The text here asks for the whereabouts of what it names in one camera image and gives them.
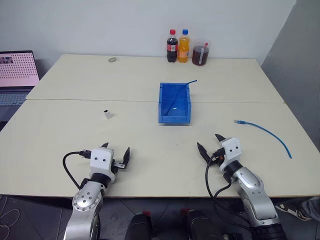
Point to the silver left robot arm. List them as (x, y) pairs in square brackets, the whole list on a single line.
[(86, 200)]

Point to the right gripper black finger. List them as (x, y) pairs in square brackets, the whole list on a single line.
[(220, 138), (203, 153)]

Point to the plastic jar of dark liquid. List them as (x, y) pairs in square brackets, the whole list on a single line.
[(197, 56)]

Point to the small white adapter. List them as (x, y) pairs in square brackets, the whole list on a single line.
[(108, 115)]

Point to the grey trouser leg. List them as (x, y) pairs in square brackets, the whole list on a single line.
[(312, 205)]

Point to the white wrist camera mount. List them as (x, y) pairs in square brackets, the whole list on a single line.
[(231, 150), (101, 160)]

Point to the open laptop with pink screen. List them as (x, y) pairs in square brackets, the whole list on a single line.
[(17, 67)]

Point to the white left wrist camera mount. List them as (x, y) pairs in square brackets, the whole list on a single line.
[(101, 160)]

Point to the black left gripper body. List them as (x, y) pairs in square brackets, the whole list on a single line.
[(116, 167)]

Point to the cola bottle with red cap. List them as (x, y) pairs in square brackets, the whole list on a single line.
[(171, 48)]

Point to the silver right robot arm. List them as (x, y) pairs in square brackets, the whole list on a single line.
[(252, 190)]

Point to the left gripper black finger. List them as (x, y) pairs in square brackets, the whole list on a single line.
[(126, 158), (105, 145)]

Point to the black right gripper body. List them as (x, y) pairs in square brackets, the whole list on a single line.
[(217, 157)]

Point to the orange soda bottle, blue cap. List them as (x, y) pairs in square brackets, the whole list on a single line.
[(183, 50)]

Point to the black and white sneaker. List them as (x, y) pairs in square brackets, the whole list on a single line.
[(291, 211)]

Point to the clear tape roll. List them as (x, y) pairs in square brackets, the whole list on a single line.
[(110, 60)]

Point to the dark rounded shape, red mark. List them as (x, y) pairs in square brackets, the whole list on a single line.
[(200, 225), (140, 227)]

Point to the blue plastic storage bin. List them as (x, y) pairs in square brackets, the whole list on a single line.
[(175, 118)]

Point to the red and white straw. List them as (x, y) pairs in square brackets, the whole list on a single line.
[(202, 53)]

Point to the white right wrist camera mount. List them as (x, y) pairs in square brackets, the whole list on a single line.
[(231, 150)]

